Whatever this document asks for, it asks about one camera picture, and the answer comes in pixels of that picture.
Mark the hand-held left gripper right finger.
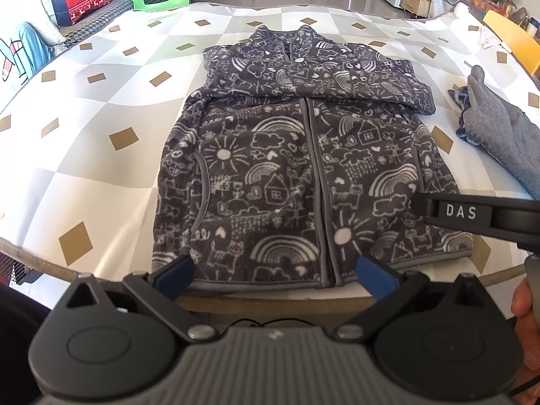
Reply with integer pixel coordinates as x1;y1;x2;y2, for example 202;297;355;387
333;255;492;342

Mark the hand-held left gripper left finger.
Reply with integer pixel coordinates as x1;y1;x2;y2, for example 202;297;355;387
63;255;220;342

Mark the grey doodle print fleece jacket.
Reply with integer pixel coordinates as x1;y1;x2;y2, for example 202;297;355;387
151;25;475;296

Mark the grey knit sweater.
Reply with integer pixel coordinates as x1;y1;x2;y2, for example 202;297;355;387
448;65;540;201

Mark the white cushion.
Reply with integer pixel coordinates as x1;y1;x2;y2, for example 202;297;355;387
36;0;68;47

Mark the yellow chair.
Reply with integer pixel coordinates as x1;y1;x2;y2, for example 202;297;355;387
482;9;540;79

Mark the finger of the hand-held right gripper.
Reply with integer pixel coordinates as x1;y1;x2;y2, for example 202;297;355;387
411;193;428;224

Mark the thin black cable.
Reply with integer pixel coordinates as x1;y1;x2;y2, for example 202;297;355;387
230;316;321;330

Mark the printed white paper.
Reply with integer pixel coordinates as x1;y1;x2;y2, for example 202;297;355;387
479;27;505;50

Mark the person's right hand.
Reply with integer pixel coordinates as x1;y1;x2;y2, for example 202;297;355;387
510;280;540;389

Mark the teal cartoon print cloth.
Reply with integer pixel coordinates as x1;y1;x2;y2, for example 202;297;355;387
0;22;53;93

